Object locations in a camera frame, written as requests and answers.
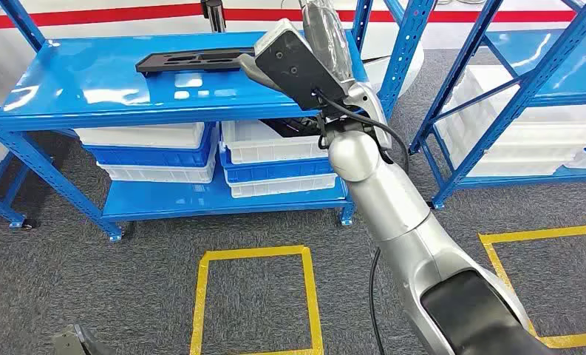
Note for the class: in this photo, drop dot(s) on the long black plastic part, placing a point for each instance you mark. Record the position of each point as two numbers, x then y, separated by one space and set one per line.
185 61

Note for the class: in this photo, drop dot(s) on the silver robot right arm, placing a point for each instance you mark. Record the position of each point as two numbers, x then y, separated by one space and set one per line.
395 206

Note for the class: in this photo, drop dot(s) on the white car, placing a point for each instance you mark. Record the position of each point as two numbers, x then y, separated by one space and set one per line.
400 59

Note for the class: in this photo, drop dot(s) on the large white plastic crate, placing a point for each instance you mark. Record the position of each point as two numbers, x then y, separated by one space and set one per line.
518 164
542 134
557 113

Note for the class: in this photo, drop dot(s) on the yellow floor tape square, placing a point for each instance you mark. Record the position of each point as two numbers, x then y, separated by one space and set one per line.
532 235

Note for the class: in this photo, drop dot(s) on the red barrier belt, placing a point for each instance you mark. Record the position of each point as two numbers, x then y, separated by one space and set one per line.
101 17

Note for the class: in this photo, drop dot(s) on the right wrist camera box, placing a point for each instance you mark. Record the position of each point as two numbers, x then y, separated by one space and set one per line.
297 68

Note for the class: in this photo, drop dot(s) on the black stanchion post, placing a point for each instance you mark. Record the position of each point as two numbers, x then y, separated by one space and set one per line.
214 14

